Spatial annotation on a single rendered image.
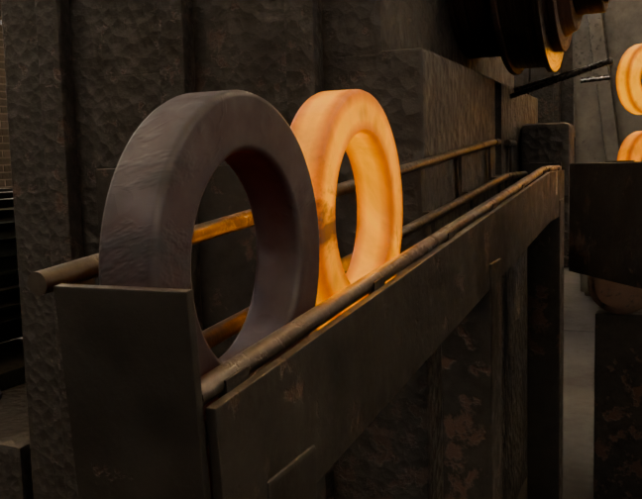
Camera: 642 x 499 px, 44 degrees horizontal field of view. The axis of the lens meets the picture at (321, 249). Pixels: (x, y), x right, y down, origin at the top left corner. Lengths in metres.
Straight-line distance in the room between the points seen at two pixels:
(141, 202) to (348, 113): 0.24
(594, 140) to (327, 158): 3.74
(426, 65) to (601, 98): 3.19
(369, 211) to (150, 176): 0.33
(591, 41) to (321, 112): 3.73
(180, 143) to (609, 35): 3.94
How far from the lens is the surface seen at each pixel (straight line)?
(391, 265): 0.61
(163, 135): 0.39
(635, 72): 1.91
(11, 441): 1.57
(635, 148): 1.90
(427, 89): 1.05
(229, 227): 0.54
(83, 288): 0.38
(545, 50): 1.40
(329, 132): 0.55
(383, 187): 0.67
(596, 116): 4.25
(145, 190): 0.38
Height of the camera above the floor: 0.73
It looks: 6 degrees down
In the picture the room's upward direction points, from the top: 2 degrees counter-clockwise
